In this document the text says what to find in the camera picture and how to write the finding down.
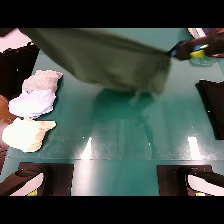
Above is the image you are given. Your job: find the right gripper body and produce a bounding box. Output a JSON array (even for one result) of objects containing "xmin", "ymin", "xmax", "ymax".
[{"xmin": 169, "ymin": 39, "xmax": 195, "ymax": 61}]

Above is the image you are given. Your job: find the olive green shirt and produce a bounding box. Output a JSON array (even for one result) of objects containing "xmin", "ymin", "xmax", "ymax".
[{"xmin": 19, "ymin": 28, "xmax": 173, "ymax": 97}]

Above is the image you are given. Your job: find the heap of clothes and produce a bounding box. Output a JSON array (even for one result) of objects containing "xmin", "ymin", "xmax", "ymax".
[{"xmin": 187, "ymin": 28, "xmax": 224, "ymax": 58}]

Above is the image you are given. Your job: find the pink beige garment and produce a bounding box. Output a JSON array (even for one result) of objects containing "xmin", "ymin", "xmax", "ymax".
[{"xmin": 22, "ymin": 69, "xmax": 64, "ymax": 95}]

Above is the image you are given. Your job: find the white garment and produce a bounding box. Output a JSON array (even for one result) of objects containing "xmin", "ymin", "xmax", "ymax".
[{"xmin": 8, "ymin": 88, "xmax": 57, "ymax": 120}]

